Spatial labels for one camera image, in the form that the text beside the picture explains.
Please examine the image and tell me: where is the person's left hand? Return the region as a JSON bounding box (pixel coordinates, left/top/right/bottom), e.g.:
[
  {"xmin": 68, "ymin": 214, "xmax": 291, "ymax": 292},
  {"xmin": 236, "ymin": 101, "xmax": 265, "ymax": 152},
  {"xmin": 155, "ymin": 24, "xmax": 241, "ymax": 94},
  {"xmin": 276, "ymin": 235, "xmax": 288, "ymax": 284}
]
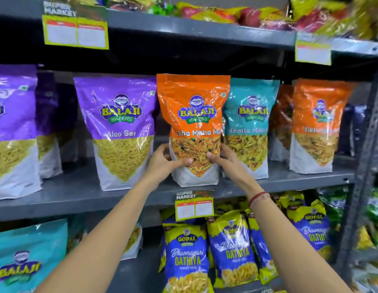
[{"xmin": 144, "ymin": 143, "xmax": 194, "ymax": 188}]

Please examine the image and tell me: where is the person's right hand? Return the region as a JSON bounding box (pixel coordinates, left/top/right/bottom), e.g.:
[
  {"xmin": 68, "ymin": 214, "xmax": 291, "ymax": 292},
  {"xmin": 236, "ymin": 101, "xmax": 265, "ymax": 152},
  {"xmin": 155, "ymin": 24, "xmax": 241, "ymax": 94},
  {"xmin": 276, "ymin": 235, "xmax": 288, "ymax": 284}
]
[{"xmin": 206, "ymin": 143, "xmax": 263, "ymax": 198}]

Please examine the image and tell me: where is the orange snack bag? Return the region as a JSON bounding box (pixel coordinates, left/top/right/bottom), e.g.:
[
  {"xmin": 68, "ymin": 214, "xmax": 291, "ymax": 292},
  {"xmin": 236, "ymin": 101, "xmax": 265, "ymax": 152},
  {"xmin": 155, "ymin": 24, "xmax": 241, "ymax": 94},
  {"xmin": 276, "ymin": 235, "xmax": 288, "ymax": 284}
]
[
  {"xmin": 269, "ymin": 84, "xmax": 294, "ymax": 162},
  {"xmin": 157, "ymin": 73, "xmax": 231, "ymax": 188},
  {"xmin": 289, "ymin": 78, "xmax": 358, "ymax": 175}
]

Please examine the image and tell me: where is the person's right forearm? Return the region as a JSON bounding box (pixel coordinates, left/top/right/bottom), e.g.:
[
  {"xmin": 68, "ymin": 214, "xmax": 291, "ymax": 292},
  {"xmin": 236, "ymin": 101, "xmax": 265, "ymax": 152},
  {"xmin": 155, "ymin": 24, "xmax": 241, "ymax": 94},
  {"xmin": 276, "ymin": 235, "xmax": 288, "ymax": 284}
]
[{"xmin": 248, "ymin": 190, "xmax": 354, "ymax": 293}]

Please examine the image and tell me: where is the person's left forearm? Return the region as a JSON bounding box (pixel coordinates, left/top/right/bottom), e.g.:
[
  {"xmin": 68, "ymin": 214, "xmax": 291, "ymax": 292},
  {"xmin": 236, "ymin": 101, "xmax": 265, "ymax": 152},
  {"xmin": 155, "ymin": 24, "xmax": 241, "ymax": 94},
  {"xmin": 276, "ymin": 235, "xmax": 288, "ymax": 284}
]
[{"xmin": 35, "ymin": 177, "xmax": 161, "ymax": 293}]

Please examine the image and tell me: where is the purple snack bag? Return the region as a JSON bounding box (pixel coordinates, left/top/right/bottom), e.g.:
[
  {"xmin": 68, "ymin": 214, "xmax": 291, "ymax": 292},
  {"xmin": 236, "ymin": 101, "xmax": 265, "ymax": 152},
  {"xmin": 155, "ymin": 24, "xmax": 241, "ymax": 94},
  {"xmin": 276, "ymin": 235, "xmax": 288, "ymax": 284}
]
[
  {"xmin": 0, "ymin": 63, "xmax": 43, "ymax": 201},
  {"xmin": 73, "ymin": 76, "xmax": 158, "ymax": 192},
  {"xmin": 36, "ymin": 71, "xmax": 63, "ymax": 179}
]

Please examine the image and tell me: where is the row of blue yellow packets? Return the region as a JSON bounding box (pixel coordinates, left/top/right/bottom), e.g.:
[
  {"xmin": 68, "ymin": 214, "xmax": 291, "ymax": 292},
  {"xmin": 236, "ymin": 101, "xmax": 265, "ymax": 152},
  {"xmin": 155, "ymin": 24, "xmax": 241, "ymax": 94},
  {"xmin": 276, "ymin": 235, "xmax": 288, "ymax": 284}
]
[{"xmin": 158, "ymin": 190, "xmax": 331, "ymax": 293}]

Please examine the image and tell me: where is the pile of green snack packets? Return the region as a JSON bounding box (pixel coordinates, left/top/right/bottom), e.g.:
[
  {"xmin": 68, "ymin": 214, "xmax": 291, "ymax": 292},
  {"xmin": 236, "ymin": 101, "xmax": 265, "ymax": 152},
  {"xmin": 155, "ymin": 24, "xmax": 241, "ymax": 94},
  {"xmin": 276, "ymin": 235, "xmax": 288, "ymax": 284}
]
[{"xmin": 318, "ymin": 185, "xmax": 378, "ymax": 251}]

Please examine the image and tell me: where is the dark blue snack bag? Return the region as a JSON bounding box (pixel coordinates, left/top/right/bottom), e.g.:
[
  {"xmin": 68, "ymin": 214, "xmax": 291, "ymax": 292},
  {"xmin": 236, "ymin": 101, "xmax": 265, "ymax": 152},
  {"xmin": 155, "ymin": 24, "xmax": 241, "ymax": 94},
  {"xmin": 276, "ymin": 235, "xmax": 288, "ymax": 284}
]
[
  {"xmin": 353, "ymin": 105, "xmax": 368, "ymax": 158},
  {"xmin": 338, "ymin": 105, "xmax": 355, "ymax": 156}
]

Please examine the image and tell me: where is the grey perforated shelf upright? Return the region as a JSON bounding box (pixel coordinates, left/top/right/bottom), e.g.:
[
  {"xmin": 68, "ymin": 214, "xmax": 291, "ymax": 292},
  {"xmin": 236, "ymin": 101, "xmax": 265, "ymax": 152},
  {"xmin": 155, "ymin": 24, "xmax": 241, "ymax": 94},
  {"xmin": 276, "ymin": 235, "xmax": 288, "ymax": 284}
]
[{"xmin": 335, "ymin": 59, "xmax": 378, "ymax": 284}]

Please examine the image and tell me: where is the row of colourful snack packets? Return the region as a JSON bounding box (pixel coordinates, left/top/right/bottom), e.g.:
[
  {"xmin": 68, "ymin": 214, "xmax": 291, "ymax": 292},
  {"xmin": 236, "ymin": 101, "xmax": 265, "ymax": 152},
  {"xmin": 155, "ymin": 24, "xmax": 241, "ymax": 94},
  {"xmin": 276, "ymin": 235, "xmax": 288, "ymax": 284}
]
[{"xmin": 64, "ymin": 0, "xmax": 378, "ymax": 40}]

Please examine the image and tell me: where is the large yellow-framed price label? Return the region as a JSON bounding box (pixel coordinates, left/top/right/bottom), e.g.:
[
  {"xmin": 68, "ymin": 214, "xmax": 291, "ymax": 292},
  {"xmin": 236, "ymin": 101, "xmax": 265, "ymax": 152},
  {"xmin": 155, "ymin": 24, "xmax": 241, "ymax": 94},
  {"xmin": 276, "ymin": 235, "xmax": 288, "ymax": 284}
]
[{"xmin": 42, "ymin": 0, "xmax": 110, "ymax": 50}]

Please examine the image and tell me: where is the red thread bracelet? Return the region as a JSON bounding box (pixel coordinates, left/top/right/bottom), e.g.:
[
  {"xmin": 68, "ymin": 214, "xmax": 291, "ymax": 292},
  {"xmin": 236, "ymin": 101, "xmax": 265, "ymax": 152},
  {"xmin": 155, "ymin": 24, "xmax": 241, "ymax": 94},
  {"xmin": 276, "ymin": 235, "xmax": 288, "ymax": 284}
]
[{"xmin": 248, "ymin": 191, "xmax": 270, "ymax": 208}]

